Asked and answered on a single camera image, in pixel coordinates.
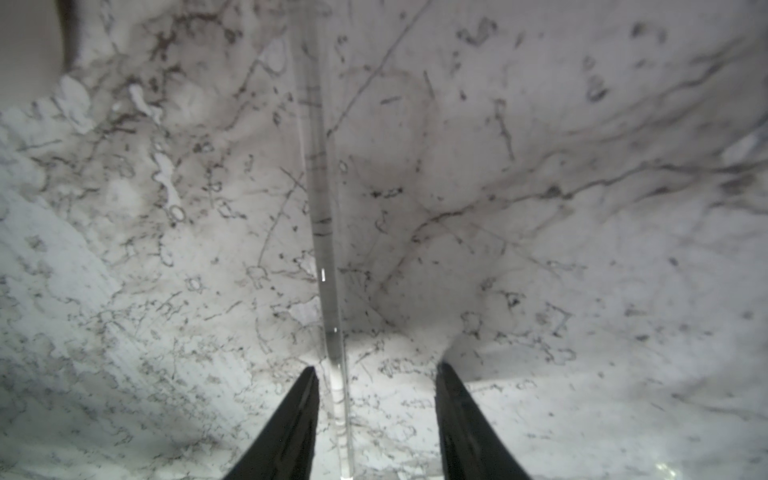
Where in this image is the white glass stirring rod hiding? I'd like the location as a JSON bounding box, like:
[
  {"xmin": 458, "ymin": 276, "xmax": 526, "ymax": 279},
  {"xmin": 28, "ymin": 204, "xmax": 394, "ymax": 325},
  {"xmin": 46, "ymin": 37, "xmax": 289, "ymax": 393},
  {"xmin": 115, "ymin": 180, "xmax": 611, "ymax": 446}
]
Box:
[{"xmin": 287, "ymin": 1, "xmax": 355, "ymax": 479}]

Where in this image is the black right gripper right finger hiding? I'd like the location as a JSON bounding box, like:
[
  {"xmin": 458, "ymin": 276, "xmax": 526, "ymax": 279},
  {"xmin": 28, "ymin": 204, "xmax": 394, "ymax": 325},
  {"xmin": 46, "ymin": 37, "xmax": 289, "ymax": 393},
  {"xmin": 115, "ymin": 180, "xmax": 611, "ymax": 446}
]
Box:
[{"xmin": 435, "ymin": 362, "xmax": 530, "ymax": 480}]

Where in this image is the white plastic storage bin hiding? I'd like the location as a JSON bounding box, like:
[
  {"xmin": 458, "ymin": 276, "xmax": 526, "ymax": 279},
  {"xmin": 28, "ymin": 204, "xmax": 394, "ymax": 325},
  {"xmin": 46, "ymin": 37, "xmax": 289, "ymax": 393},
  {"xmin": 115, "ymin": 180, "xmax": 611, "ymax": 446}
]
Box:
[{"xmin": 1, "ymin": 0, "xmax": 66, "ymax": 109}]

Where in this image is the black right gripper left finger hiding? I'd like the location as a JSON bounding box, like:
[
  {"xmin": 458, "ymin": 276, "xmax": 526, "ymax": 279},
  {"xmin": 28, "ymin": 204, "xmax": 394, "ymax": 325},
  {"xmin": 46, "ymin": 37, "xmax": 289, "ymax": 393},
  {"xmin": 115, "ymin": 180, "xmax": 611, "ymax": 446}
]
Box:
[{"xmin": 224, "ymin": 367, "xmax": 320, "ymax": 480}]

